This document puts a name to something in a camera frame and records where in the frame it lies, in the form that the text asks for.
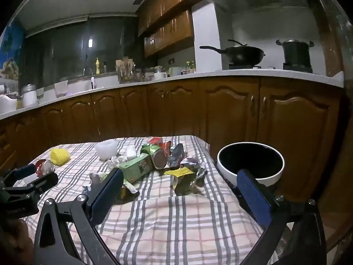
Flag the dark window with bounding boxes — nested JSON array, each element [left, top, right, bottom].
[[21, 15, 138, 89]]

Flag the wooden base cabinets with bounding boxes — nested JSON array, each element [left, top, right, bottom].
[[0, 76, 344, 172]]

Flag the crumpled silver foil wrapper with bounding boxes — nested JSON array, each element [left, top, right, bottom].
[[180, 157, 207, 172]]

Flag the gas stove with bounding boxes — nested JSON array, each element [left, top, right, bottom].
[[227, 63, 313, 74]]

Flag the dark silver foil wrapper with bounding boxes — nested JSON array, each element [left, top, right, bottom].
[[168, 143, 188, 169]]

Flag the green foil snack bag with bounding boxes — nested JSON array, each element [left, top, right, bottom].
[[140, 143, 169, 169]]

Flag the checked tablecloth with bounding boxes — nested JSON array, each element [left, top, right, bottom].
[[12, 135, 276, 265]]

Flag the white lidded jar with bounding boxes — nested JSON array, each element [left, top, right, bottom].
[[21, 84, 38, 108]]

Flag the white foam fruit net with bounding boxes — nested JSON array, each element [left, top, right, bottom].
[[95, 140, 118, 161]]

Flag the red and white wrapper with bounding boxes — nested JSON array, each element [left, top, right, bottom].
[[35, 159, 56, 177]]

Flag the black cooking pot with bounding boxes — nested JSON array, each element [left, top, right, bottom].
[[276, 39, 315, 71]]

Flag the small silver wrapper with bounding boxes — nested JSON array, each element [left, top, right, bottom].
[[83, 171, 111, 196]]

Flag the green and yellow wrapper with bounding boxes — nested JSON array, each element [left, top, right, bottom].
[[118, 179, 141, 203]]

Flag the yellow crumpled wrapper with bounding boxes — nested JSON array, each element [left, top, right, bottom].
[[171, 170, 208, 196]]

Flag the blue wall poster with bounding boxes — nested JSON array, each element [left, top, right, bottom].
[[0, 19, 25, 80]]

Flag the yellow foam fruit net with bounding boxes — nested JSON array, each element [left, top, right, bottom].
[[50, 148, 71, 167]]

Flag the white round bin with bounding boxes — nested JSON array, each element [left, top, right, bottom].
[[216, 142, 285, 188]]

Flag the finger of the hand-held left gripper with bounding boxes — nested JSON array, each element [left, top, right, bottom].
[[0, 172, 59, 198], [0, 164, 38, 189]]

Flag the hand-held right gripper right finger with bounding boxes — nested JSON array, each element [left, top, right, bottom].
[[236, 168, 327, 265]]

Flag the white foam block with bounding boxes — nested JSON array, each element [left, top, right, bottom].
[[125, 145, 138, 161]]

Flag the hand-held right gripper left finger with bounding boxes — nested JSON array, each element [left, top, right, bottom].
[[33, 168, 124, 265]]

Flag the wooden wall cabinets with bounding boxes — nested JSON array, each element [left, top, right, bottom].
[[137, 0, 210, 58]]

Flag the white kitchen countertop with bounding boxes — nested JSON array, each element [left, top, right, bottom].
[[0, 68, 345, 120]]

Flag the cluttered utensil rack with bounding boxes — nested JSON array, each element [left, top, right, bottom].
[[115, 57, 144, 85]]

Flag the black wok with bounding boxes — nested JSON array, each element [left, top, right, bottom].
[[199, 39, 266, 66]]

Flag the crumpled white paper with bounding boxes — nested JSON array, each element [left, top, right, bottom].
[[106, 156, 128, 170]]

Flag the green drink carton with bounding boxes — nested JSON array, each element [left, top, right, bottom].
[[119, 153, 153, 184]]

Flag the white plastic container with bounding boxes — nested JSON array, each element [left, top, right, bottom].
[[54, 80, 69, 98]]

